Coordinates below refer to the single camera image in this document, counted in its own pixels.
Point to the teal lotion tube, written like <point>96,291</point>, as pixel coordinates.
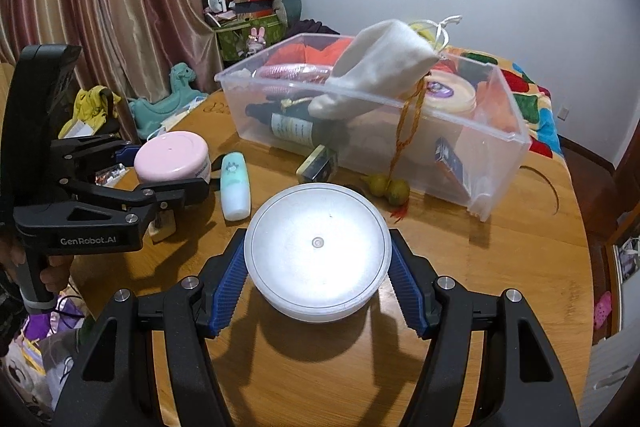
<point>234,187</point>

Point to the yellow gourd charm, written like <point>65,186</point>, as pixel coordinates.
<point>383,185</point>

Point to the green storage box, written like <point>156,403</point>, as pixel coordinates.
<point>241,39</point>

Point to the colourful patchwork blanket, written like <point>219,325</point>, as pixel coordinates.
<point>534,101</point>

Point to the teal toy horse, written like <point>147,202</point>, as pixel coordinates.
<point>149,116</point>

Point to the green spray bottle black cap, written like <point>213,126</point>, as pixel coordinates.
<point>296,125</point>

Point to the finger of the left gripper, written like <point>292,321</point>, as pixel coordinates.
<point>91,200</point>
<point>100,150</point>

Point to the orange jacket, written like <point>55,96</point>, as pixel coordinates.
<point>301,53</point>

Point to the white drawstring pouch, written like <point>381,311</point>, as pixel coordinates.
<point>385,60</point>

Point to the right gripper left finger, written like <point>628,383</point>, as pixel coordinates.
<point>112,382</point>

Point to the small gold black box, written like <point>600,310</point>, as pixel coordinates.
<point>319,166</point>

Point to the beige round tub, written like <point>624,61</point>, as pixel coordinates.
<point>449,93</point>

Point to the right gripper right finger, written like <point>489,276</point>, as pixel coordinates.
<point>521,381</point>

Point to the clear plastic storage bin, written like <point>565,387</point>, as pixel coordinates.
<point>491,141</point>

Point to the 4B eraser block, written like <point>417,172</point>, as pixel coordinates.
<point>163,226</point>

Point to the pink round jar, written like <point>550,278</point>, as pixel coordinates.
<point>173,156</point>

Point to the yellow cloth on chair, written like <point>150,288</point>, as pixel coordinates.
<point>92,109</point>

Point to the blue memory card package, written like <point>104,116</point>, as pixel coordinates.
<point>451,167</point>

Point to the white round lidded container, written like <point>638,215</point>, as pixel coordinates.
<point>317,252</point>

